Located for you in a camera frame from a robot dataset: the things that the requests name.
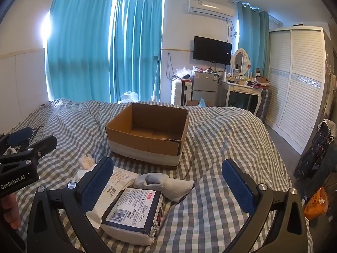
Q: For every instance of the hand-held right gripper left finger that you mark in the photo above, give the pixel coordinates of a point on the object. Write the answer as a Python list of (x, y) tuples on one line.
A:
[(97, 187)]

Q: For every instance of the white dressing table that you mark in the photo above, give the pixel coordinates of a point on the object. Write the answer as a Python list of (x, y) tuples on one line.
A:
[(242, 88)]

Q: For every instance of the white wet wipes pack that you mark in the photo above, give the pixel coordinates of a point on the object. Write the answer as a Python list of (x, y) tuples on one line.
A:
[(119, 178)]

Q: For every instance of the white air conditioner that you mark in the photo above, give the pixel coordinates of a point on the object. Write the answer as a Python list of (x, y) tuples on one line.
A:
[(210, 8)]

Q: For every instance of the white sock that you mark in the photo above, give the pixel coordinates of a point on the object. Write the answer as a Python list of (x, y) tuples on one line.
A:
[(173, 187)]

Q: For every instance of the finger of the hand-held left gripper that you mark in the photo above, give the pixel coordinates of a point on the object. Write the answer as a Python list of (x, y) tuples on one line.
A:
[(44, 143), (21, 134)]

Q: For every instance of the blue plastic bag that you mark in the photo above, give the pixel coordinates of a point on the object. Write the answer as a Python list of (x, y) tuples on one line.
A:
[(201, 102)]

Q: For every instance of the dark printed bag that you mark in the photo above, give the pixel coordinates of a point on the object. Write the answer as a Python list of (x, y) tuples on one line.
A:
[(316, 152)]

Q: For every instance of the cream cloth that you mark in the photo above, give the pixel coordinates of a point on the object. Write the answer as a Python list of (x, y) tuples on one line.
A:
[(87, 162)]

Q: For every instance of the dark suitcase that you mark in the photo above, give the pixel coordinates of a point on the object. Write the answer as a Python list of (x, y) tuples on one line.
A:
[(263, 102)]

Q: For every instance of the white hanging garment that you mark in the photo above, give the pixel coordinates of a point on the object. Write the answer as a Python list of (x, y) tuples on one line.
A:
[(329, 92)]

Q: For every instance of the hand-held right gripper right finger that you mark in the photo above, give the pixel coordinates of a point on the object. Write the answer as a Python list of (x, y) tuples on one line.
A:
[(237, 187)]

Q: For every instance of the crumpled clear plastic bag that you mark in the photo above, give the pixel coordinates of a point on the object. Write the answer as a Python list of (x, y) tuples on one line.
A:
[(183, 73)]

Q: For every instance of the person's left hand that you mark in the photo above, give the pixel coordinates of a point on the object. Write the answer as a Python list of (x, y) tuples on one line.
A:
[(10, 210)]

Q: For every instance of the black wall television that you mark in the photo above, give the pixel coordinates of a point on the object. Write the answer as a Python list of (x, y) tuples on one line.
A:
[(212, 50)]

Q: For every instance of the tissue pack with navy label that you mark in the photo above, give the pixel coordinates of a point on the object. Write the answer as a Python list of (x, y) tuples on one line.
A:
[(131, 210)]

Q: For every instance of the oval vanity mirror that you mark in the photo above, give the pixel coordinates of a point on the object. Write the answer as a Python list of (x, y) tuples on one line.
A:
[(240, 60)]

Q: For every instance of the white suitcase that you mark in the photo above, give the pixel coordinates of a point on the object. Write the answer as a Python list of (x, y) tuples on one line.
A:
[(181, 93)]

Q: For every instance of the white mop pole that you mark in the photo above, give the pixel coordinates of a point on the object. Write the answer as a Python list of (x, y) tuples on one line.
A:
[(155, 79)]

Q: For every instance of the silver mini fridge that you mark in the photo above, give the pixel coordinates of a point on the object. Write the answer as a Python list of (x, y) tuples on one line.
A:
[(204, 87)]

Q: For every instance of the narrow teal curtain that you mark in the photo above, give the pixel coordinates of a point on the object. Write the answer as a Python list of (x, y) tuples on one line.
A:
[(137, 47)]

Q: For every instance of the white louvred wardrobe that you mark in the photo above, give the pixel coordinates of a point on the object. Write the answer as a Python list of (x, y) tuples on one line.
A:
[(297, 84)]

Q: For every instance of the teal curtain beside wardrobe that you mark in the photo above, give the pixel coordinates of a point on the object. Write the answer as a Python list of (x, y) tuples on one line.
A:
[(250, 37)]

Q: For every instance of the grey checked bed blanket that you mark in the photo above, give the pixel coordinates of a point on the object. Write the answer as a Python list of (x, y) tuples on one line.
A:
[(210, 137)]

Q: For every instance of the orange plastic bag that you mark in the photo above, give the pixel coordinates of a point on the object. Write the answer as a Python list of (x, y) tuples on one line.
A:
[(317, 203)]

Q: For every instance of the wide teal curtain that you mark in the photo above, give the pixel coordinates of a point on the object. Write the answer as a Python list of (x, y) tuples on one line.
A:
[(79, 44)]

